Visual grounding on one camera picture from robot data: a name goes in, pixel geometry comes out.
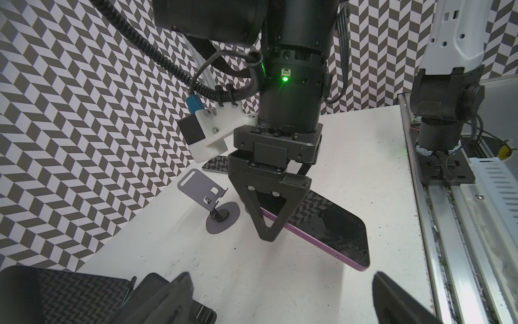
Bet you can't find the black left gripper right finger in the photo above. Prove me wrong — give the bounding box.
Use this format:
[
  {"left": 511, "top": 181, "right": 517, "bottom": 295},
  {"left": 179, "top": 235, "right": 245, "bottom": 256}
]
[{"left": 372, "top": 271, "right": 441, "bottom": 324}]

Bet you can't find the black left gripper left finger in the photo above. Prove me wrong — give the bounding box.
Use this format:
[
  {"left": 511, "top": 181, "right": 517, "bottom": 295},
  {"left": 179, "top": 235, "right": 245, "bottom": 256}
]
[{"left": 122, "top": 272, "right": 194, "bottom": 324}]

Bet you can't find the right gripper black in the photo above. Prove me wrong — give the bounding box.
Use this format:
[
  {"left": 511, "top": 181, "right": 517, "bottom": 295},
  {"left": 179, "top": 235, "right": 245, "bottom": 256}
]
[{"left": 228, "top": 52, "right": 328, "bottom": 242}]

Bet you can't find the teal phone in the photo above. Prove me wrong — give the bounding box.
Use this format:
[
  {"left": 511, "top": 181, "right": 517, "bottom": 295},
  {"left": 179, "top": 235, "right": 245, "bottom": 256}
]
[{"left": 202, "top": 156, "right": 229, "bottom": 174}]

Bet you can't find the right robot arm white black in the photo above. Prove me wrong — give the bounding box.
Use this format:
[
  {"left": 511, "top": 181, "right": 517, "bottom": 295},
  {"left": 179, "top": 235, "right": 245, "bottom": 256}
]
[{"left": 152, "top": 1, "right": 491, "bottom": 242}]

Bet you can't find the grey round stand rear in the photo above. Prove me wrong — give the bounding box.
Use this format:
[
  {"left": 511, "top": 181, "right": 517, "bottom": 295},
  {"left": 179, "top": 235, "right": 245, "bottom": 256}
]
[{"left": 177, "top": 169, "right": 241, "bottom": 234}]

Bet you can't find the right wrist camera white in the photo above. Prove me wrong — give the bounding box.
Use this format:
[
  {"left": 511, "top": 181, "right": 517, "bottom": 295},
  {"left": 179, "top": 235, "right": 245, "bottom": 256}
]
[{"left": 178, "top": 94, "right": 258, "bottom": 163}]

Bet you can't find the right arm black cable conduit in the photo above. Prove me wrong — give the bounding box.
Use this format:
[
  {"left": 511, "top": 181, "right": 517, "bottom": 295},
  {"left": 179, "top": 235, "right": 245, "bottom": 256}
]
[{"left": 88, "top": 0, "right": 268, "bottom": 104}]

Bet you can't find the metal base rail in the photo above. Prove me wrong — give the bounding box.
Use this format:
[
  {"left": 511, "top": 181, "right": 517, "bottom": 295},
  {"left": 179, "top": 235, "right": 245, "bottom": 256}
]
[{"left": 397, "top": 93, "right": 517, "bottom": 323}]

